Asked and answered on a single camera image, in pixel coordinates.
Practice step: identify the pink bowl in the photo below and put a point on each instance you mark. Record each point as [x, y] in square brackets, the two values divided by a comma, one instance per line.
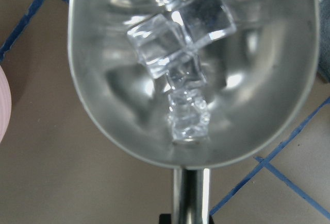
[6, 103]

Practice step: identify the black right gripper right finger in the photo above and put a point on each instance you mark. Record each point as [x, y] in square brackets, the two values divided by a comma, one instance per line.
[211, 221]

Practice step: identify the metal ice scoop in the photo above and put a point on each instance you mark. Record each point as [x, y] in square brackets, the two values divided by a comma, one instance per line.
[254, 82]

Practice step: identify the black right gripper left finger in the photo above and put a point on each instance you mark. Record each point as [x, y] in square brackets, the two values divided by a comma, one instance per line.
[165, 218]

